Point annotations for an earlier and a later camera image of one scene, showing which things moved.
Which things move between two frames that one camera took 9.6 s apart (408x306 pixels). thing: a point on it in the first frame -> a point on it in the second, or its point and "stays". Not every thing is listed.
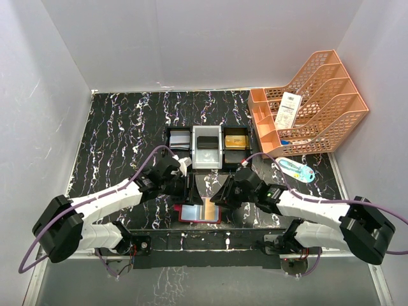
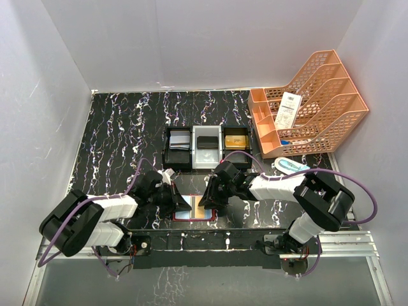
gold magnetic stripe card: [210, 210] -> [197, 211]
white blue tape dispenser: [295, 169] stays
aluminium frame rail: [43, 256] stays
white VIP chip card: [180, 139] stays
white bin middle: [206, 158] stays
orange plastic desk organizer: [329, 104] stays
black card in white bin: [207, 142] stays
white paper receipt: [287, 111] stays
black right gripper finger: [233, 203] -> [220, 201]
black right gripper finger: [224, 192] -> [208, 200]
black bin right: [232, 159] stays
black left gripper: [194, 197] -> [176, 202]
